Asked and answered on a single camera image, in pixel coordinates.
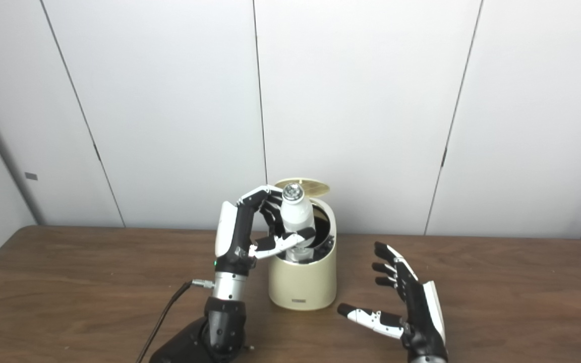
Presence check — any round cream bin lid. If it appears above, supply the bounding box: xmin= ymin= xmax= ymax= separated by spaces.
xmin=274 ymin=177 xmax=330 ymax=198

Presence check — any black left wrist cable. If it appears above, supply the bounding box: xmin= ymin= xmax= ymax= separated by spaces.
xmin=136 ymin=279 xmax=215 ymax=363

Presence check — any cream-colored bin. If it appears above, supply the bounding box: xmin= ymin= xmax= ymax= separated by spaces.
xmin=268 ymin=197 xmax=337 ymax=311

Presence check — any small white plastic bottle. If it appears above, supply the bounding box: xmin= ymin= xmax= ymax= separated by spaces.
xmin=279 ymin=184 xmax=316 ymax=263

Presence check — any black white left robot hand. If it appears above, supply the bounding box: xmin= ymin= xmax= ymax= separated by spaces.
xmin=214 ymin=185 xmax=316 ymax=277

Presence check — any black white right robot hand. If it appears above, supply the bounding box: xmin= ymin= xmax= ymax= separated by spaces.
xmin=337 ymin=241 xmax=449 ymax=362

